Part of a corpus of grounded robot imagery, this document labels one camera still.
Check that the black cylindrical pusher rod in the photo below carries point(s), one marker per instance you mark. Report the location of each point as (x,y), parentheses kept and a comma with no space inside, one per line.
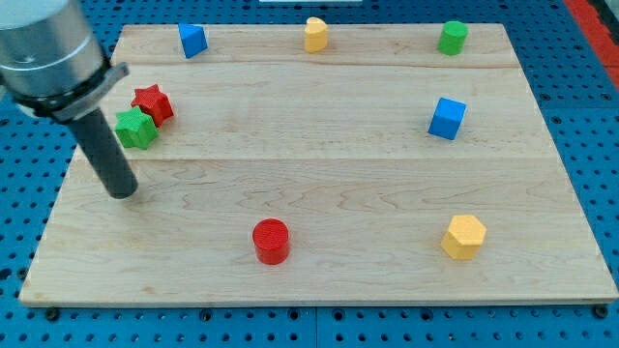
(99,145)

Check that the red star block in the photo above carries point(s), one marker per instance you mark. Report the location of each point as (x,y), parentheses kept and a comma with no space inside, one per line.
(152,101)

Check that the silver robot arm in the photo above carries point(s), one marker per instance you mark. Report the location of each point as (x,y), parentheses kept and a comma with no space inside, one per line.
(53,66)

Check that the green star block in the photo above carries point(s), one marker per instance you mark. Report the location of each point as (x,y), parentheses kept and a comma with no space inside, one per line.
(135,129)

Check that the blue triangle block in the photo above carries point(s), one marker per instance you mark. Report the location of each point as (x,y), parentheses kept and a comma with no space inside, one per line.
(193,39)

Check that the wooden board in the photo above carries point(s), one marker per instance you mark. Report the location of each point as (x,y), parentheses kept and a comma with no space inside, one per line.
(335,145)

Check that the red cylinder block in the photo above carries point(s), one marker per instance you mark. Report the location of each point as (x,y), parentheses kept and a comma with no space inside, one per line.
(270,237)

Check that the blue cube block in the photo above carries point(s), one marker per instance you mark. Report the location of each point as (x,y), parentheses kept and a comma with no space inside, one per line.
(447,118)

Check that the yellow hexagon block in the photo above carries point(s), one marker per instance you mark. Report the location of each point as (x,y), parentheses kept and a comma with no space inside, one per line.
(464,237)

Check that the green cylinder block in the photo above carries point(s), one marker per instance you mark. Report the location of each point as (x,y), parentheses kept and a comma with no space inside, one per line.
(452,38)

